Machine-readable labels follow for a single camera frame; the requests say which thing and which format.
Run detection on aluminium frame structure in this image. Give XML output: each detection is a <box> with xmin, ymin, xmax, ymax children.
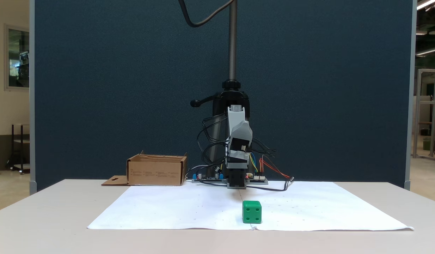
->
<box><xmin>411</xmin><ymin>68</ymin><xmax>435</xmax><ymax>160</ymax></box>

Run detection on orange red wire bundle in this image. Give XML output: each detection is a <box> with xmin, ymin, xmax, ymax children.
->
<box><xmin>259</xmin><ymin>155</ymin><xmax>291</xmax><ymax>179</ymax></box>

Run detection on black power cable red connector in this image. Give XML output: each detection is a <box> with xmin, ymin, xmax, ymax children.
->
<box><xmin>239</xmin><ymin>176</ymin><xmax>295</xmax><ymax>192</ymax></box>

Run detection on black shelf cart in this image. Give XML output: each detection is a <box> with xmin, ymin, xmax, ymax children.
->
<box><xmin>6</xmin><ymin>123</ymin><xmax>30</xmax><ymax>175</ymax></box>

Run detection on brown cardboard box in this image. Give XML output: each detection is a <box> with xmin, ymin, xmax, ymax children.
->
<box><xmin>101</xmin><ymin>151</ymin><xmax>188</xmax><ymax>187</ymax></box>

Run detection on white paper sheet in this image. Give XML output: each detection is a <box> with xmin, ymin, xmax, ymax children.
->
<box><xmin>87</xmin><ymin>181</ymin><xmax>415</xmax><ymax>232</ymax></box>

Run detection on black camera stand pole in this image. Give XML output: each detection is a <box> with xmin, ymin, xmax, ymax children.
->
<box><xmin>190</xmin><ymin>0</ymin><xmax>252</xmax><ymax>175</ymax></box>

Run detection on framed wall window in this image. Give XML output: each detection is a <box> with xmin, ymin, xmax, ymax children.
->
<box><xmin>4</xmin><ymin>24</ymin><xmax>30</xmax><ymax>92</ymax></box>

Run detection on green dice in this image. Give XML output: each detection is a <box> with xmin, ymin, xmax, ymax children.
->
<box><xmin>242</xmin><ymin>200</ymin><xmax>263</xmax><ymax>224</ymax></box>

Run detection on thin black motor wire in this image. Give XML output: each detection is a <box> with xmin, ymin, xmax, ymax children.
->
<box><xmin>251</xmin><ymin>138</ymin><xmax>276</xmax><ymax>158</ymax></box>
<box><xmin>202</xmin><ymin>114</ymin><xmax>229</xmax><ymax>141</ymax></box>
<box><xmin>198</xmin><ymin>139</ymin><xmax>229</xmax><ymax>177</ymax></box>

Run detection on motor controller circuit board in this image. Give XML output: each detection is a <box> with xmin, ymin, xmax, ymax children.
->
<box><xmin>246</xmin><ymin>174</ymin><xmax>269</xmax><ymax>185</ymax></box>

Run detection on thick black camera cable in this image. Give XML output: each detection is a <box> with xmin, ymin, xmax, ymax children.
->
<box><xmin>178</xmin><ymin>0</ymin><xmax>237</xmax><ymax>28</ymax></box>

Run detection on dark blue partition panel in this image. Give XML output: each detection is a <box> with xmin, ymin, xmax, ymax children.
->
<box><xmin>29</xmin><ymin>0</ymin><xmax>417</xmax><ymax>195</ymax></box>

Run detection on blue power circuit board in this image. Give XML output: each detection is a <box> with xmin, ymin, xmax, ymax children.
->
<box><xmin>191</xmin><ymin>172</ymin><xmax>226</xmax><ymax>184</ymax></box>

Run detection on grey ridged tapered gripper finger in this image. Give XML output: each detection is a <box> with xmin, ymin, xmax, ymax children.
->
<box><xmin>231</xmin><ymin>121</ymin><xmax>253</xmax><ymax>141</ymax></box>

